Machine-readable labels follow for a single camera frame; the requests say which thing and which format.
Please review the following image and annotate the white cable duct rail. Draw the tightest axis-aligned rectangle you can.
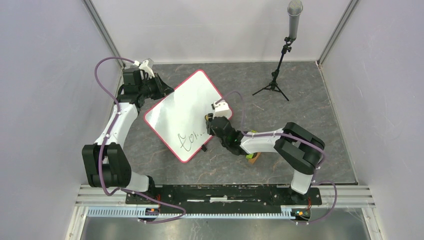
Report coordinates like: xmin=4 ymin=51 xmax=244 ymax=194
xmin=86 ymin=206 xmax=311 ymax=221

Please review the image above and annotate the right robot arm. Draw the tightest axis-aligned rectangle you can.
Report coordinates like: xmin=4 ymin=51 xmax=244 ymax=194
xmin=205 ymin=113 xmax=326 ymax=204

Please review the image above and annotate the brown wooden block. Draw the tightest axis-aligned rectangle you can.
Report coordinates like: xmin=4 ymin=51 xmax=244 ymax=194
xmin=247 ymin=152 xmax=261 ymax=165

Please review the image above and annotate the black microphone tripod stand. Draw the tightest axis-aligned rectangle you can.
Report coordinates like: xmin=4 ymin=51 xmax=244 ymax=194
xmin=252 ymin=36 xmax=293 ymax=101

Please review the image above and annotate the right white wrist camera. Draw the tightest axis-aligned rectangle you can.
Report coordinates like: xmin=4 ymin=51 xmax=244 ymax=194
xmin=211 ymin=100 xmax=232 ymax=118

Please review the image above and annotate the colourful toy block car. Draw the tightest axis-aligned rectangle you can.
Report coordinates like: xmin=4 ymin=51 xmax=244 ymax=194
xmin=245 ymin=153 xmax=257 ymax=160

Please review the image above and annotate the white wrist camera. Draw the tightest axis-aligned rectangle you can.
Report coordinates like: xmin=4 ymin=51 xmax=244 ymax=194
xmin=211 ymin=100 xmax=232 ymax=118
xmin=133 ymin=58 xmax=155 ymax=79

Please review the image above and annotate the pink framed whiteboard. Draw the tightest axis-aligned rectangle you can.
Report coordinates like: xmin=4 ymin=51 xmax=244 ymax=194
xmin=144 ymin=69 xmax=223 ymax=163

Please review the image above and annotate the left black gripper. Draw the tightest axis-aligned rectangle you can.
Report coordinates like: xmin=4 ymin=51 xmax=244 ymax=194
xmin=139 ymin=73 xmax=175 ymax=102

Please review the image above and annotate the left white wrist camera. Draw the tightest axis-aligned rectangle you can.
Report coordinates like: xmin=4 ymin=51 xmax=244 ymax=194
xmin=133 ymin=58 xmax=155 ymax=79

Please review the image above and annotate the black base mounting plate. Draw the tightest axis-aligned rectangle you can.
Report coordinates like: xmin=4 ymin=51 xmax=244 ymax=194
xmin=125 ymin=184 xmax=323 ymax=215

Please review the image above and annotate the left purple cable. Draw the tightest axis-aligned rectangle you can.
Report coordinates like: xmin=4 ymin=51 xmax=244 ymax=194
xmin=94 ymin=56 xmax=186 ymax=225

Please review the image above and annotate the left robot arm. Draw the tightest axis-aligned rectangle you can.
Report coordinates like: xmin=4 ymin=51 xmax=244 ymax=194
xmin=82 ymin=66 xmax=174 ymax=204

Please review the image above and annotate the silver microphone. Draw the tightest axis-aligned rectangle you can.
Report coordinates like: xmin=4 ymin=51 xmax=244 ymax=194
xmin=287 ymin=0 xmax=303 ymax=41

